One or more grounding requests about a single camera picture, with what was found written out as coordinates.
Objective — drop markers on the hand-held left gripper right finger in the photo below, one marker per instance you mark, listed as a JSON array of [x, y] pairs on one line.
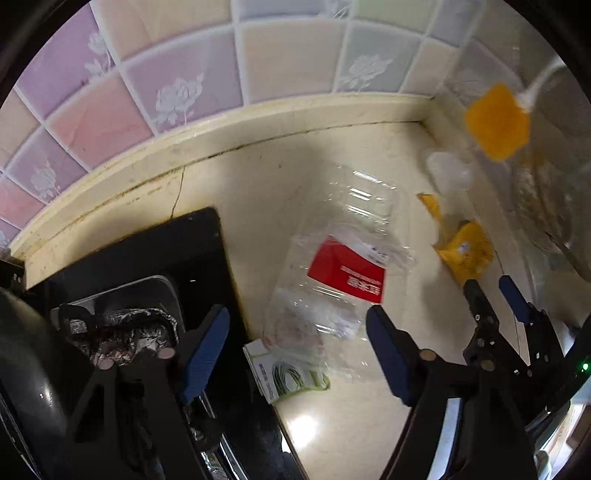
[[390, 355]]

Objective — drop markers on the dark wok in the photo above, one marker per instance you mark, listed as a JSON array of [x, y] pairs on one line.
[[32, 369]]

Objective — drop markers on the yellow wrapper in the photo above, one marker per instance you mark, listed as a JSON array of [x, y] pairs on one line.
[[466, 251]]

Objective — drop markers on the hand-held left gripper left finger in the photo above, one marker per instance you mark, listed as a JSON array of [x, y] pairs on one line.
[[203, 355]]

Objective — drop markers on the green and white packet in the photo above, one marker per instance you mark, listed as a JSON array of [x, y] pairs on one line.
[[286, 374]]

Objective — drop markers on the small clear plastic lid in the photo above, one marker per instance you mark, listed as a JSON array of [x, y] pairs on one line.
[[450, 173]]

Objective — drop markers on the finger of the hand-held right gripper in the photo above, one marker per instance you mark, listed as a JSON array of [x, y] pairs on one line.
[[482, 318], [519, 300]]

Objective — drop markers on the crumpled aluminium foil liner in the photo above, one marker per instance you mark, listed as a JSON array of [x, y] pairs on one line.
[[134, 330]]

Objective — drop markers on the black glass cooktop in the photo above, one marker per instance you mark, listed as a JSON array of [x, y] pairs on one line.
[[194, 249]]

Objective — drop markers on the clear plastic bag red label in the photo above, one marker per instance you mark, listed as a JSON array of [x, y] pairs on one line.
[[346, 272]]

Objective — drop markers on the steel burner tray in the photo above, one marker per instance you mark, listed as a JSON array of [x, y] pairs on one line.
[[152, 288]]

